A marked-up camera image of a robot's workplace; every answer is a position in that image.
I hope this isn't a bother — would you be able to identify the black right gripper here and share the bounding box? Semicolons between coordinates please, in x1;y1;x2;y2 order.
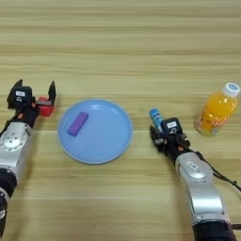
149;124;192;164

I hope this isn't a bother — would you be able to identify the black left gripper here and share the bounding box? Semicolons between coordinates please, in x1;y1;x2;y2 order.
7;78;57;127

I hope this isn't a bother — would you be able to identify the blue glue stick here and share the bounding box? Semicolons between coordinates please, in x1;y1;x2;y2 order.
149;107;167;134

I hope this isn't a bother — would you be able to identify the red cube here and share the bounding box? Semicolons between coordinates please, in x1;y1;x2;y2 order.
36;96;56;118

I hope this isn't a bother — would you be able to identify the purple rectangular block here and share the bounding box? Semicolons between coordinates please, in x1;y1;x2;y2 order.
67;111;89;137

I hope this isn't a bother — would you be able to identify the left gripper small black box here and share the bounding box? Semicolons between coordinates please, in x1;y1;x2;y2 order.
8;86;34;108

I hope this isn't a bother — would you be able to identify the gripper small black box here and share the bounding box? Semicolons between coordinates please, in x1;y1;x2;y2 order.
8;86;34;108
161;117;183;137

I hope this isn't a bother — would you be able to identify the right gripper small black box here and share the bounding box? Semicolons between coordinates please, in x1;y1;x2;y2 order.
161;117;183;137

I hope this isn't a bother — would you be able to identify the light blue round plate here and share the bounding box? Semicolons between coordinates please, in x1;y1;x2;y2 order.
57;99;134;165

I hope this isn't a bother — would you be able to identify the orange juice bottle white cap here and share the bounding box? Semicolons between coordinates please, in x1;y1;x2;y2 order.
193;82;241;137

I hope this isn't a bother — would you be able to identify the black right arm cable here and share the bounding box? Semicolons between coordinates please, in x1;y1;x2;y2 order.
193;150;241;231

